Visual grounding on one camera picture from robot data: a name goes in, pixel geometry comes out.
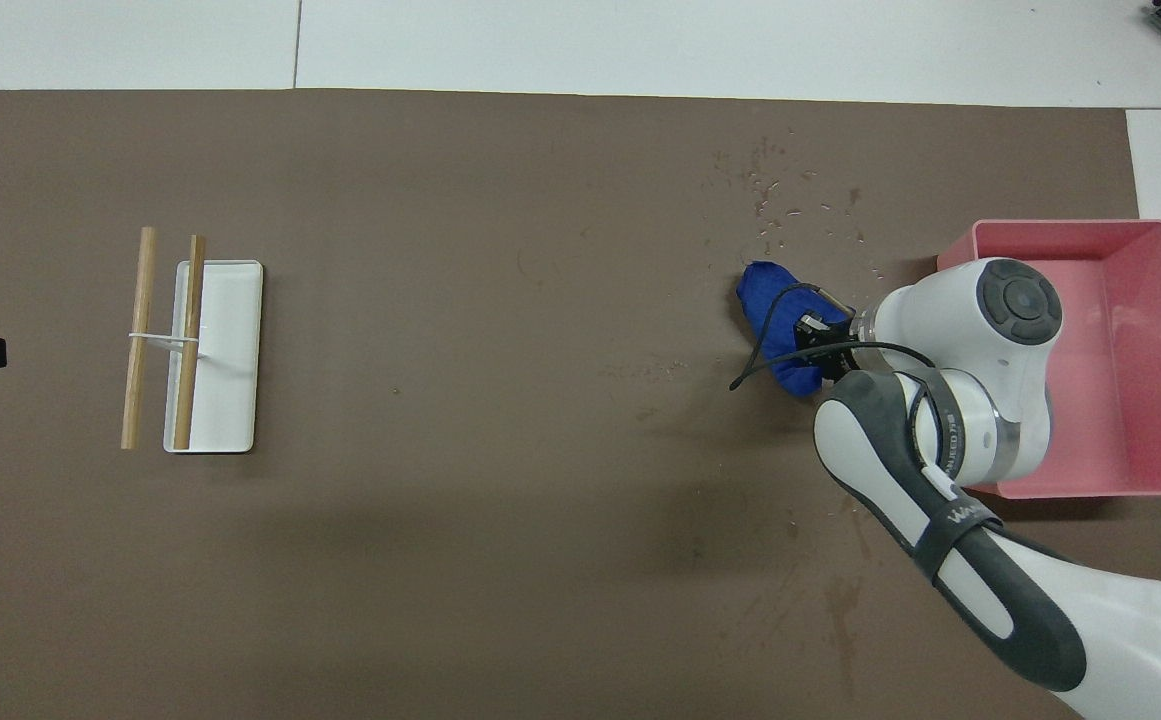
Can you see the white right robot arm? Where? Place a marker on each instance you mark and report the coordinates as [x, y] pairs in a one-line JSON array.
[[970, 340]]

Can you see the blue towel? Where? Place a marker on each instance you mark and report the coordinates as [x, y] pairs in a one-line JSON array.
[[770, 300]]

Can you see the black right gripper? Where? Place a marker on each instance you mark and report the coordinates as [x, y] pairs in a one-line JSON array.
[[825, 350]]

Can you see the pink plastic bin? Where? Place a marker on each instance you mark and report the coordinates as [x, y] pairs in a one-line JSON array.
[[1140, 400]]

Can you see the scattered water droplets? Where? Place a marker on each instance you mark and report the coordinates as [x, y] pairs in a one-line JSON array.
[[768, 190]]

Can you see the brown table mat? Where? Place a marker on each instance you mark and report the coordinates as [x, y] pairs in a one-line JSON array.
[[440, 400]]

